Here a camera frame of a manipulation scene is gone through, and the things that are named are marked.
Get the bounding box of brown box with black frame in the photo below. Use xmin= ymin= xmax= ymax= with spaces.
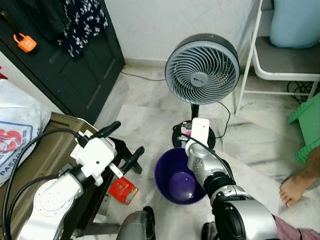
xmin=0 ymin=112 xmax=143 ymax=240

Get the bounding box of navy white floral garment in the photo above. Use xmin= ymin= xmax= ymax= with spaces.
xmin=57 ymin=0 xmax=109 ymax=57

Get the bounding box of grey robot leg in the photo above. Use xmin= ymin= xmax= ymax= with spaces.
xmin=117 ymin=206 xmax=157 ymax=240
xmin=201 ymin=221 xmax=221 ymax=240

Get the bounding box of light blue cushion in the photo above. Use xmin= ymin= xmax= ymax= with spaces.
xmin=270 ymin=0 xmax=320 ymax=49

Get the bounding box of green plastic stool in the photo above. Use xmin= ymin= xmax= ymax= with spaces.
xmin=288 ymin=92 xmax=320 ymax=166

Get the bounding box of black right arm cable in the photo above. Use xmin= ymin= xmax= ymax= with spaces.
xmin=172 ymin=125 xmax=236 ymax=183

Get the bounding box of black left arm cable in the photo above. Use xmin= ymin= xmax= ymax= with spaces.
xmin=7 ymin=174 xmax=49 ymax=237
xmin=2 ymin=128 xmax=81 ymax=240

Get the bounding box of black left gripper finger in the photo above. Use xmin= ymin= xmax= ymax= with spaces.
xmin=92 ymin=121 xmax=122 ymax=141
xmin=122 ymin=146 xmax=146 ymax=174

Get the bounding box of white printed sack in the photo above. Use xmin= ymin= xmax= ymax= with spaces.
xmin=0 ymin=80 xmax=53 ymax=186

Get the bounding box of red packet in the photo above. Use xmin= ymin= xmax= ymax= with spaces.
xmin=108 ymin=176 xmax=139 ymax=205

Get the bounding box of black cabinet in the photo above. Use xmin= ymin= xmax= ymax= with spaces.
xmin=0 ymin=0 xmax=126 ymax=126

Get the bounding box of grey robot left leg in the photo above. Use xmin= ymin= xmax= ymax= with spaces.
xmin=117 ymin=206 xmax=157 ymax=240

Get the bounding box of purple plastic bin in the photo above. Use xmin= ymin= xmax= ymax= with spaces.
xmin=154 ymin=147 xmax=208 ymax=206

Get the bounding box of grey robot right leg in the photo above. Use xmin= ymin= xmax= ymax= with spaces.
xmin=201 ymin=221 xmax=221 ymax=240

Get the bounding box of black fan power cable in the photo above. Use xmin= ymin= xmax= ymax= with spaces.
xmin=212 ymin=100 xmax=232 ymax=140

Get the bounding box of person bare foot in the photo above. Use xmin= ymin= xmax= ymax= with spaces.
xmin=279 ymin=147 xmax=320 ymax=208

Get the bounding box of grey pedestal fan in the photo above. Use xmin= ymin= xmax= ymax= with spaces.
xmin=165 ymin=33 xmax=241 ymax=151

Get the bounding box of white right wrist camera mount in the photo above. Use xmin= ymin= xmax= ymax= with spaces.
xmin=190 ymin=117 xmax=211 ymax=148

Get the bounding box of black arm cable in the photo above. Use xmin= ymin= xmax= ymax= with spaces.
xmin=2 ymin=128 xmax=81 ymax=240
xmin=7 ymin=174 xmax=49 ymax=237
xmin=172 ymin=125 xmax=236 ymax=183

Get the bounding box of white frame chair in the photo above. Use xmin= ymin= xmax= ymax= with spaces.
xmin=234 ymin=0 xmax=320 ymax=118

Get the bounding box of orange padlock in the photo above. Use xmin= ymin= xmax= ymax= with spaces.
xmin=13 ymin=33 xmax=37 ymax=53

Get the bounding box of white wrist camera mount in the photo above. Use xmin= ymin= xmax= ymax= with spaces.
xmin=190 ymin=117 xmax=211 ymax=148
xmin=70 ymin=131 xmax=117 ymax=180

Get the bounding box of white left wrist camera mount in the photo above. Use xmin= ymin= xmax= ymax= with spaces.
xmin=70 ymin=131 xmax=117 ymax=180

